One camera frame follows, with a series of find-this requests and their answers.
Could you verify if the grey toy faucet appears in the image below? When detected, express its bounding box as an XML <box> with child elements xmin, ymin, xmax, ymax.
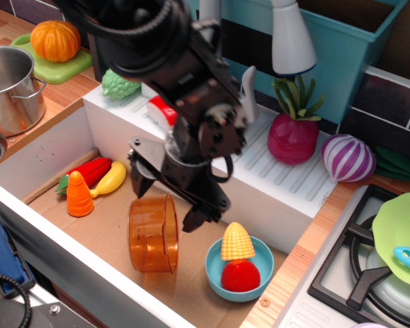
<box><xmin>197</xmin><ymin>0</ymin><xmax>318</xmax><ymax>124</ymax></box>

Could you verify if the transparent orange plastic pot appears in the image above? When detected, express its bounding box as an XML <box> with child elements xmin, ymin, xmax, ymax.
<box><xmin>128</xmin><ymin>193</ymin><xmax>178</xmax><ymax>273</ymax></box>

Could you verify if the orange toy carrot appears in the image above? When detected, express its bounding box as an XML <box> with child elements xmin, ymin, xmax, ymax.
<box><xmin>66</xmin><ymin>171</ymin><xmax>94</xmax><ymax>217</ymax></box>

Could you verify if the light green plate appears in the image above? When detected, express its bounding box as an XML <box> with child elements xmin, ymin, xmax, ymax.
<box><xmin>372</xmin><ymin>193</ymin><xmax>410</xmax><ymax>285</ymax></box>

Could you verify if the red white toy sushi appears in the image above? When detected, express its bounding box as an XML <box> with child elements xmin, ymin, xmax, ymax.
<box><xmin>146</xmin><ymin>96</ymin><xmax>178</xmax><ymax>131</ymax></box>

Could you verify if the black cable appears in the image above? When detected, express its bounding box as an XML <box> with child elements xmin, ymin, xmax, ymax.
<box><xmin>0</xmin><ymin>272</ymin><xmax>32</xmax><ymax>328</ymax></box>

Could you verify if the stainless steel pot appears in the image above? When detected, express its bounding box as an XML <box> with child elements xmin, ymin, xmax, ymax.
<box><xmin>0</xmin><ymin>46</ymin><xmax>46</xmax><ymax>137</ymax></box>

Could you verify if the yellow toy corn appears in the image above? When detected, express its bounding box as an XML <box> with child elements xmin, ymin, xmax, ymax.
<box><xmin>221</xmin><ymin>222</ymin><xmax>256</xmax><ymax>261</ymax></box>

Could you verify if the dark green felt leaf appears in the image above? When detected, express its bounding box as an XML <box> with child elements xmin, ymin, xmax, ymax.
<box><xmin>374</xmin><ymin>146</ymin><xmax>410</xmax><ymax>180</ymax></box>

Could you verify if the yellow toy banana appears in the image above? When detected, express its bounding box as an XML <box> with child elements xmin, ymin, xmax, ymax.
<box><xmin>90</xmin><ymin>161</ymin><xmax>127</xmax><ymax>198</ymax></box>

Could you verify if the purple white toy onion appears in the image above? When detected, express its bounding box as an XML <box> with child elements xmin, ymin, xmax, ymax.
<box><xmin>321</xmin><ymin>134</ymin><xmax>377</xmax><ymax>182</ymax></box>

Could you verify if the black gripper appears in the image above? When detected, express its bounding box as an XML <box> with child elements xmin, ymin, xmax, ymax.
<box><xmin>128</xmin><ymin>137</ymin><xmax>231</xmax><ymax>232</ymax></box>

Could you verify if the light green toy artichoke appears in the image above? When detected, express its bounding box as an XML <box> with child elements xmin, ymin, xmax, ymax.
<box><xmin>102</xmin><ymin>68</ymin><xmax>141</xmax><ymax>100</ymax></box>

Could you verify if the black stove grate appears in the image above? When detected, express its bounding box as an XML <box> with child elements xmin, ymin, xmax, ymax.
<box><xmin>307</xmin><ymin>184</ymin><xmax>410</xmax><ymax>327</ymax></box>

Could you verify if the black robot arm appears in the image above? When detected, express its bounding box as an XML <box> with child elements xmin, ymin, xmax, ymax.
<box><xmin>57</xmin><ymin>1</ymin><xmax>247</xmax><ymax>232</ymax></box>

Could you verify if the magenta toy beet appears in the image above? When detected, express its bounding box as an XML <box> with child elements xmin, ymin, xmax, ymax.
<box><xmin>267</xmin><ymin>74</ymin><xmax>325</xmax><ymax>165</ymax></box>

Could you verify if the white toy sink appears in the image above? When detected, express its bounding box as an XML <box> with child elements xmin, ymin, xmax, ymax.
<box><xmin>0</xmin><ymin>88</ymin><xmax>335</xmax><ymax>327</ymax></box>

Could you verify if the green cutting board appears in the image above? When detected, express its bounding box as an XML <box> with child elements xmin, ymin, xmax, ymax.
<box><xmin>11</xmin><ymin>33</ymin><xmax>92</xmax><ymax>85</ymax></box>

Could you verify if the red toy tomato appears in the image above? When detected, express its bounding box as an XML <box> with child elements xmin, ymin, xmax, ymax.
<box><xmin>221</xmin><ymin>259</ymin><xmax>261</xmax><ymax>292</ymax></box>

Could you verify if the light blue bowl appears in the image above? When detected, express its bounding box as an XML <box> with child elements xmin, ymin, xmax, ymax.
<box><xmin>205</xmin><ymin>236</ymin><xmax>275</xmax><ymax>303</ymax></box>

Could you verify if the blue clamp block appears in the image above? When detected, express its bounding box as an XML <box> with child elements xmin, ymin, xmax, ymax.
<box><xmin>0</xmin><ymin>222</ymin><xmax>36</xmax><ymax>290</ymax></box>

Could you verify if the red toy chili pepper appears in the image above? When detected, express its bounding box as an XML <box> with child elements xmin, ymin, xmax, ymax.
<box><xmin>55</xmin><ymin>157</ymin><xmax>112</xmax><ymax>195</ymax></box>

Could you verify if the teal plastic bin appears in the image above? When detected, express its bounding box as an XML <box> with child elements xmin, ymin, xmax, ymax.
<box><xmin>184</xmin><ymin>0</ymin><xmax>410</xmax><ymax>125</ymax></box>

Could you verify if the orange toy pumpkin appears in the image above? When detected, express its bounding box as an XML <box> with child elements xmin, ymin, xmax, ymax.
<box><xmin>30</xmin><ymin>20</ymin><xmax>81</xmax><ymax>62</ymax></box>

